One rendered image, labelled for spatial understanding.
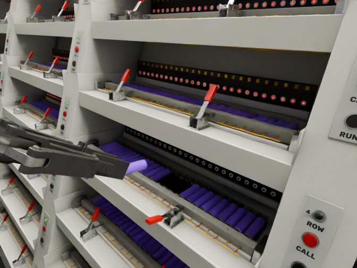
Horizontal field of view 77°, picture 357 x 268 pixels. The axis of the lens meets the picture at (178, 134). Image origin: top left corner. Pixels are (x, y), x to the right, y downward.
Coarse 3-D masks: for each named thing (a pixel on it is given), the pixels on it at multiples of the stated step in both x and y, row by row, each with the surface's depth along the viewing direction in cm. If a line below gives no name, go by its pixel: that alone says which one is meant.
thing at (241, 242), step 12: (144, 180) 55; (156, 192) 53; (168, 192) 51; (180, 204) 48; (192, 204) 48; (192, 216) 47; (204, 216) 45; (216, 228) 43; (228, 228) 42; (228, 240) 41; (240, 240) 40; (252, 240) 40; (252, 252) 39
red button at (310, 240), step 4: (304, 236) 29; (308, 236) 29; (312, 236) 29; (304, 240) 29; (308, 240) 29; (312, 240) 29; (316, 240) 28; (308, 244) 29; (312, 244) 29; (316, 244) 28
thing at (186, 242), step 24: (96, 144) 75; (144, 144) 74; (192, 168) 62; (120, 192) 54; (144, 192) 55; (144, 216) 48; (168, 240) 44; (192, 240) 42; (216, 240) 42; (264, 240) 40; (192, 264) 41; (216, 264) 38; (240, 264) 38
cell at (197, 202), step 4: (208, 192) 53; (212, 192) 54; (204, 196) 52; (208, 196) 52; (212, 196) 53; (196, 200) 50; (200, 200) 50; (204, 200) 51; (208, 200) 52; (196, 204) 49; (200, 204) 50
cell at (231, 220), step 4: (240, 208) 49; (236, 212) 48; (240, 212) 48; (244, 212) 48; (232, 216) 46; (236, 216) 46; (240, 216) 47; (228, 220) 45; (232, 220) 45; (236, 220) 46; (232, 224) 44
